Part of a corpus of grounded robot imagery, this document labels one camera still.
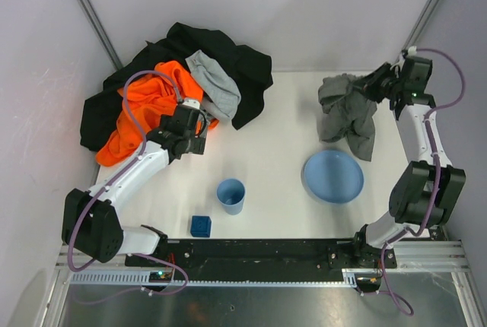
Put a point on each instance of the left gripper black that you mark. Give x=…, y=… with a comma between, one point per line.
x=195, y=145

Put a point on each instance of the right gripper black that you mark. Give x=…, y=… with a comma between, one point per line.
x=374, y=85

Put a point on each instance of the dark grey cloth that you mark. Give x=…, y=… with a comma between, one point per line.
x=347, y=114

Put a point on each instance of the orange cloth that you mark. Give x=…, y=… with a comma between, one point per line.
x=149, y=97

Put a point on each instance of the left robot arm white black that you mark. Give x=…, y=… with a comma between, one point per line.
x=91, y=218

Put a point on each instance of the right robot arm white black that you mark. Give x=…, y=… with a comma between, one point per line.
x=426, y=193

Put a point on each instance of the light grey cloth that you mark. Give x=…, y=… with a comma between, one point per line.
x=221, y=96

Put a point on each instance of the black cloth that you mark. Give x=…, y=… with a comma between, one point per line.
x=251, y=70

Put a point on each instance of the blue plastic cup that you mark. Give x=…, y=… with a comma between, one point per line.
x=231, y=194

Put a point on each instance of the blue cube block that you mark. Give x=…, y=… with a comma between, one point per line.
x=200, y=226

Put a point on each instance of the blue plastic bowl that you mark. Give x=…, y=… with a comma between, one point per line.
x=333, y=176

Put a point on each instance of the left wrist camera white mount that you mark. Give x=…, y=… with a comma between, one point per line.
x=192, y=103

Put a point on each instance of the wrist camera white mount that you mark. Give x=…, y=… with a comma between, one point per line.
x=405, y=53
x=192, y=103

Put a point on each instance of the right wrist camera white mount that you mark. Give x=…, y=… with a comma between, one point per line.
x=405, y=53

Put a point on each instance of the right aluminium frame post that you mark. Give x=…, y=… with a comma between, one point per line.
x=421, y=23

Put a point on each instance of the aluminium frame post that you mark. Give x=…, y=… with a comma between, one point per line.
x=421, y=23
x=99, y=30

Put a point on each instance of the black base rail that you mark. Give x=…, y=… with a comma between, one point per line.
x=268, y=260

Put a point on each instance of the left aluminium frame post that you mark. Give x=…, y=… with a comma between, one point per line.
x=99, y=30

